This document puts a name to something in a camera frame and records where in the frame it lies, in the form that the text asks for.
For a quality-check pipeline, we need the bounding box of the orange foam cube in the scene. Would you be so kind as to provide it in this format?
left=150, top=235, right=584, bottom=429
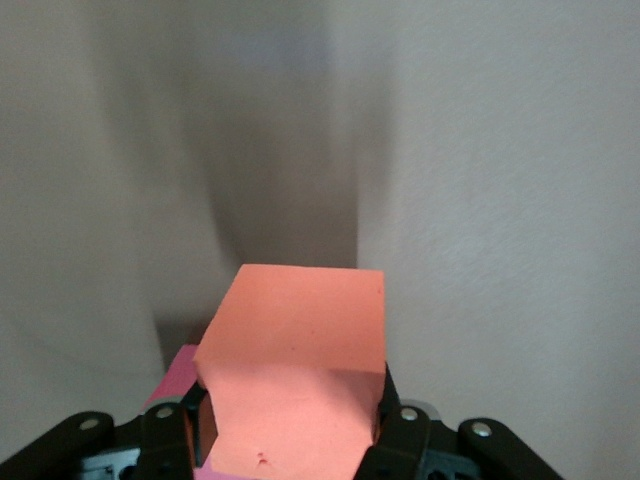
left=192, top=263, right=387, bottom=474

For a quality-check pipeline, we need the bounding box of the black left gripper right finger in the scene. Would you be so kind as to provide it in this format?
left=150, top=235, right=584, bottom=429
left=357, top=364, right=565, bottom=480

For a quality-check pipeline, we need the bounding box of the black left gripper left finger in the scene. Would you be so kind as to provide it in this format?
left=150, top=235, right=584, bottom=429
left=0, top=380, right=222, bottom=480

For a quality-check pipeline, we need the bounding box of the red foam cube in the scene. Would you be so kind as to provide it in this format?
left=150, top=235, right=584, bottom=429
left=143, top=343, right=221, bottom=480

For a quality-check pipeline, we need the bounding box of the large table cover sheet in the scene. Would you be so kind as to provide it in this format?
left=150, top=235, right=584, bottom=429
left=0, top=0, right=640, bottom=480

